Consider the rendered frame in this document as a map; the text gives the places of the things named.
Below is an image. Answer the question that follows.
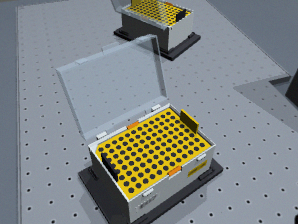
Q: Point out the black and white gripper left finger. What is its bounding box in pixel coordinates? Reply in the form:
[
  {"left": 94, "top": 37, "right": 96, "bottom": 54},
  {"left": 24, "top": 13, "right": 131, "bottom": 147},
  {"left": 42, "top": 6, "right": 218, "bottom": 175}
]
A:
[{"left": 110, "top": 214, "right": 127, "bottom": 224}]

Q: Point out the white tip box with clear lid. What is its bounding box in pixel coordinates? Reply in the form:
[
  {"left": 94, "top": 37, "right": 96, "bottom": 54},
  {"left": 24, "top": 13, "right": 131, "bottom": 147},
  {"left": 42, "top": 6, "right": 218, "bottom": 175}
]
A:
[
  {"left": 110, "top": 0, "right": 194, "bottom": 50},
  {"left": 55, "top": 34, "right": 214, "bottom": 224}
]

